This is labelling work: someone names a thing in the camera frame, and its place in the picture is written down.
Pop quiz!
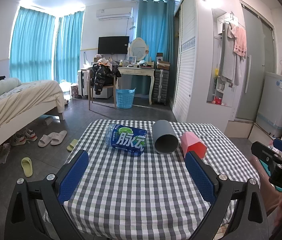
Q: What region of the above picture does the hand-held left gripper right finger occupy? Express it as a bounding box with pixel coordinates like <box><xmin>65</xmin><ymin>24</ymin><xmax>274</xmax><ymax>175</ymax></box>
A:
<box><xmin>184</xmin><ymin>151</ymin><xmax>272</xmax><ymax>240</ymax></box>

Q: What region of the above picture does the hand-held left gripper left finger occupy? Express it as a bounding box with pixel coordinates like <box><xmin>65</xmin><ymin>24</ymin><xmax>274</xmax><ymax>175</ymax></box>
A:
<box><xmin>5</xmin><ymin>149</ymin><xmax>89</xmax><ymax>240</ymax></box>

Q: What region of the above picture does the pink cup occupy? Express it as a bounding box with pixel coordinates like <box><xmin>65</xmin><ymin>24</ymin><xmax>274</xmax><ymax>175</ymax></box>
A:
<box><xmin>180</xmin><ymin>131</ymin><xmax>208</xmax><ymax>159</ymax></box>

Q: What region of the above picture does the grey cup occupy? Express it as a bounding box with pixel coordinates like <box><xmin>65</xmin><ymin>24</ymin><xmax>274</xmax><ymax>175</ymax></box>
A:
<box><xmin>152</xmin><ymin>120</ymin><xmax>179</xmax><ymax>155</ymax></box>

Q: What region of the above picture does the person's bare leg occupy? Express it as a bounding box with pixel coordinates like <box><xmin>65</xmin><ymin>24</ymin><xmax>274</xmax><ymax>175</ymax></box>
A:
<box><xmin>251</xmin><ymin>155</ymin><xmax>282</xmax><ymax>228</ymax></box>

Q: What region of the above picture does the green slipper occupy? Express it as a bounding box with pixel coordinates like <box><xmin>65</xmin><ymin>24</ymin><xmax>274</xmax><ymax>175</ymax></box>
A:
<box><xmin>67</xmin><ymin>139</ymin><xmax>79</xmax><ymax>152</ymax></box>
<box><xmin>21</xmin><ymin>157</ymin><xmax>33</xmax><ymax>177</ymax></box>

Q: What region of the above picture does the flat cardboard box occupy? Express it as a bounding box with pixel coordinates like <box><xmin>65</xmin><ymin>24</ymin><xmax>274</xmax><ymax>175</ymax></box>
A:
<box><xmin>224</xmin><ymin>120</ymin><xmax>254</xmax><ymax>138</ymax></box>

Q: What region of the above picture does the white slipper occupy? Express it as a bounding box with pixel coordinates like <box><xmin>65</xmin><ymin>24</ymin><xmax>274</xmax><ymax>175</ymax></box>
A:
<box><xmin>50</xmin><ymin>130</ymin><xmax>68</xmax><ymax>146</ymax></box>
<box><xmin>38</xmin><ymin>134</ymin><xmax>54</xmax><ymax>147</ymax></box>

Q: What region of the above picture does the white washing machine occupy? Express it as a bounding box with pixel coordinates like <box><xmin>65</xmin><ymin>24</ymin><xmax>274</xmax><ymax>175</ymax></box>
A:
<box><xmin>256</xmin><ymin>72</ymin><xmax>282</xmax><ymax>137</ymax></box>

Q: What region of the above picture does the checkered tablecloth table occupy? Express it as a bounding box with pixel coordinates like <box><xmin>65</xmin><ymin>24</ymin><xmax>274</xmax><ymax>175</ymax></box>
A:
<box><xmin>42</xmin><ymin>119</ymin><xmax>261</xmax><ymax>240</ymax></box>

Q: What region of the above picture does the blue label plastic bottle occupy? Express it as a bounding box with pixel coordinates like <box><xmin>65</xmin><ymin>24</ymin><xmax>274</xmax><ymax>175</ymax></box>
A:
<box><xmin>105</xmin><ymin>124</ymin><xmax>148</xmax><ymax>156</ymax></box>

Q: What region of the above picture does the bed with beige blanket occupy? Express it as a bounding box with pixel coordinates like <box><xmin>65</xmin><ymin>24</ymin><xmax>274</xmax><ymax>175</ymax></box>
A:
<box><xmin>0</xmin><ymin>97</ymin><xmax>66</xmax><ymax>164</ymax></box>

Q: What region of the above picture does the clear water jug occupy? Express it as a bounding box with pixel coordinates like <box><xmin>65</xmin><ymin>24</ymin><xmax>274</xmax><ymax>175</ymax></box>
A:
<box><xmin>60</xmin><ymin>79</ymin><xmax>71</xmax><ymax>98</ymax></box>

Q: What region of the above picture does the frosted glass door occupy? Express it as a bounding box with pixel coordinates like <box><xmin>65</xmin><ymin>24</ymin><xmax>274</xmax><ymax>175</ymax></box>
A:
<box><xmin>236</xmin><ymin>1</ymin><xmax>276</xmax><ymax>123</ymax></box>

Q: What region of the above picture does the beige bed sheet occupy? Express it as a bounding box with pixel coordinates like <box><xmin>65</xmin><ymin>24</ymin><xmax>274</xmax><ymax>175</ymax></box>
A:
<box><xmin>0</xmin><ymin>80</ymin><xmax>65</xmax><ymax>140</ymax></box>

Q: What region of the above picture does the wooden chair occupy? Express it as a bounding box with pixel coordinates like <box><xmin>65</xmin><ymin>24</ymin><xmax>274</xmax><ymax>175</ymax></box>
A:
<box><xmin>88</xmin><ymin>66</ymin><xmax>121</xmax><ymax>110</ymax></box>

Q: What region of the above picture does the blue laundry basket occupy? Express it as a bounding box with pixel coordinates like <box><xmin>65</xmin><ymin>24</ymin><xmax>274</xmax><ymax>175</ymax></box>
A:
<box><xmin>116</xmin><ymin>88</ymin><xmax>136</xmax><ymax>109</ymax></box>

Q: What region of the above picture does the white suitcase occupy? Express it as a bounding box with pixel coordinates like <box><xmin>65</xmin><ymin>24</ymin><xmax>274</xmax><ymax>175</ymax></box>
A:
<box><xmin>78</xmin><ymin>69</ymin><xmax>91</xmax><ymax>98</ymax></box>

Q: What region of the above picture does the silver suitcase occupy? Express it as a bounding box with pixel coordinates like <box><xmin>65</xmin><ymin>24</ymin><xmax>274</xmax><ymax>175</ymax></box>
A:
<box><xmin>153</xmin><ymin>69</ymin><xmax>169</xmax><ymax>106</ymax></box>

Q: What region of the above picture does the grey hanging garment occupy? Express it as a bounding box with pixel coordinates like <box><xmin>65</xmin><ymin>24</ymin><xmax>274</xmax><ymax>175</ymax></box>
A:
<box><xmin>218</xmin><ymin>22</ymin><xmax>241</xmax><ymax>85</ymax></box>

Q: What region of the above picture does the black puffer jacket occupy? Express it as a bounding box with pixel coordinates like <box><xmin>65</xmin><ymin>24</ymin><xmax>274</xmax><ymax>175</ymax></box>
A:
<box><xmin>90</xmin><ymin>63</ymin><xmax>121</xmax><ymax>95</ymax></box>

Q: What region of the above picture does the pink hanging towel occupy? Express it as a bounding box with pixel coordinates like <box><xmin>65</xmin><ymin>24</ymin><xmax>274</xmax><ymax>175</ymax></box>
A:
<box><xmin>231</xmin><ymin>26</ymin><xmax>247</xmax><ymax>57</ymax></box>

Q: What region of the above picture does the pale green duvet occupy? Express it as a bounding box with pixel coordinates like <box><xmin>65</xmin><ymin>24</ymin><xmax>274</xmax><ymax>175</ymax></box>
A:
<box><xmin>0</xmin><ymin>77</ymin><xmax>21</xmax><ymax>105</ymax></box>

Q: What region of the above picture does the brown cardboard box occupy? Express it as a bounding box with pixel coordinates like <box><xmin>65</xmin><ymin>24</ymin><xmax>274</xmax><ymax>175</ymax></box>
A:
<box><xmin>156</xmin><ymin>60</ymin><xmax>171</xmax><ymax>70</ymax></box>

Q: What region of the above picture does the cream dressing table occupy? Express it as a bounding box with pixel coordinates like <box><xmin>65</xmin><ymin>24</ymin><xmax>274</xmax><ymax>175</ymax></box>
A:
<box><xmin>118</xmin><ymin>66</ymin><xmax>155</xmax><ymax>105</ymax></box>

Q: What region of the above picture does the white wardrobe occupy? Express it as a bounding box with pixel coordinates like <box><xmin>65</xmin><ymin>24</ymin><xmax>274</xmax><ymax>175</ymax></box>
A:
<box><xmin>169</xmin><ymin>0</ymin><xmax>246</xmax><ymax>123</ymax></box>

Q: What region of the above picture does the turquoise curtain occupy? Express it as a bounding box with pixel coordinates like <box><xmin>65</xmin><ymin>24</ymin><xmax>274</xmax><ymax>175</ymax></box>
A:
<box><xmin>10</xmin><ymin>6</ymin><xmax>56</xmax><ymax>83</ymax></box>
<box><xmin>53</xmin><ymin>11</ymin><xmax>84</xmax><ymax>83</ymax></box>
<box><xmin>133</xmin><ymin>0</ymin><xmax>176</xmax><ymax>103</ymax></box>

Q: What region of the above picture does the black television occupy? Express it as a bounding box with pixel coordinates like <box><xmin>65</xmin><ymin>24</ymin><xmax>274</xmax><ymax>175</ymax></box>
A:
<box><xmin>98</xmin><ymin>36</ymin><xmax>130</xmax><ymax>55</ymax></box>

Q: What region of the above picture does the oval vanity mirror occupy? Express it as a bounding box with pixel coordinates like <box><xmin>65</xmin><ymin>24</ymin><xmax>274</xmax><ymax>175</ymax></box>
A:
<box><xmin>130</xmin><ymin>37</ymin><xmax>148</xmax><ymax>62</ymax></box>

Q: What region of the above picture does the white air conditioner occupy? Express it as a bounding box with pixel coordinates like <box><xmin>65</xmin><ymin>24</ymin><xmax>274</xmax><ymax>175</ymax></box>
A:
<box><xmin>96</xmin><ymin>7</ymin><xmax>133</xmax><ymax>20</ymax></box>

